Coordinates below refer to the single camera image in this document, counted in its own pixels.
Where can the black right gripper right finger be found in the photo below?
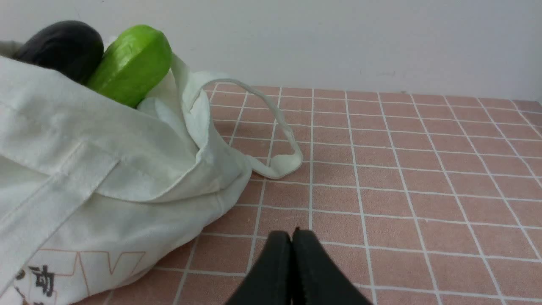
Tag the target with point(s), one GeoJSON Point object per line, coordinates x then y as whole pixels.
{"type": "Point", "coordinates": [317, 279]}

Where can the dark eggplant in bag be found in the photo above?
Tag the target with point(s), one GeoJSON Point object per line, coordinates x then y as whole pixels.
{"type": "Point", "coordinates": [70, 47]}

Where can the green cucumber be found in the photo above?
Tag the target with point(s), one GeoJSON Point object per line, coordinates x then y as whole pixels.
{"type": "Point", "coordinates": [135, 63]}

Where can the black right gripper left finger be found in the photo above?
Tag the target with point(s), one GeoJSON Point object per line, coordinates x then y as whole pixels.
{"type": "Point", "coordinates": [268, 282]}

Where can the white cloth tote bag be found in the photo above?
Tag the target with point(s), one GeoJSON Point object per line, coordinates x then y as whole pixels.
{"type": "Point", "coordinates": [95, 193]}

